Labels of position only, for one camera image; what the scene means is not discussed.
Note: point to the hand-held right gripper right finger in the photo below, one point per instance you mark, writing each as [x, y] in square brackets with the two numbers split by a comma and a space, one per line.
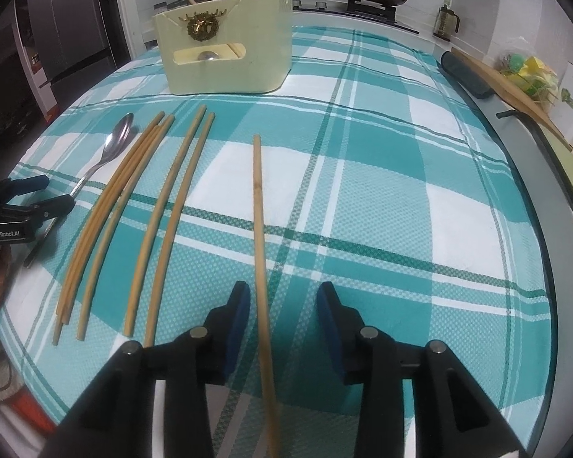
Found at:
[332, 329]

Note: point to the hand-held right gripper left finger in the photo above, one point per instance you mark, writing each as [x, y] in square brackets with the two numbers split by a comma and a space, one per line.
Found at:
[234, 329]

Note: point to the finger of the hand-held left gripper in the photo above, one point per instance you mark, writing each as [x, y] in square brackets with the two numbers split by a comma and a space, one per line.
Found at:
[28, 184]
[52, 207]

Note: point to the metal spoon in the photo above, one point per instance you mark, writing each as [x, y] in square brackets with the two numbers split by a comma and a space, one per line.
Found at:
[119, 136]

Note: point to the bamboo chopstick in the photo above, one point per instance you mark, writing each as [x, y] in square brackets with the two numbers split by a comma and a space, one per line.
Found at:
[168, 122]
[258, 176]
[158, 118]
[151, 132]
[200, 113]
[209, 121]

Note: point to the cream utensil holder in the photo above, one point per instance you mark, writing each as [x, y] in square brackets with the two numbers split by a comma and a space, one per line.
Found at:
[229, 43]

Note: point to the teal plaid tablecloth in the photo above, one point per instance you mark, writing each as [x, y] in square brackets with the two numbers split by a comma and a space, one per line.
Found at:
[363, 200]

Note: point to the grey refrigerator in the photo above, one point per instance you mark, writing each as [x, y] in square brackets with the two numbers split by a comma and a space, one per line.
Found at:
[62, 24]

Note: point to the black rolled mat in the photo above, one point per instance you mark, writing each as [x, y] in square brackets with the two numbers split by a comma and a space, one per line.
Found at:
[465, 76]

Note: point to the wooden cutting board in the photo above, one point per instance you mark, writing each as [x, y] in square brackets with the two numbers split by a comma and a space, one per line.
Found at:
[511, 90]

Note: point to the gas stove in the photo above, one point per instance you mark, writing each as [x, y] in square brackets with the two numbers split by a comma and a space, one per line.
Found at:
[358, 9]

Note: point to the bag of colourful snacks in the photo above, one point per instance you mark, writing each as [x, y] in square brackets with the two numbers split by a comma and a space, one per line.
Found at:
[530, 74]

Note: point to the glass french press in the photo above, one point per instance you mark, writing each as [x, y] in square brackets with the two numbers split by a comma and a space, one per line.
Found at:
[446, 21]

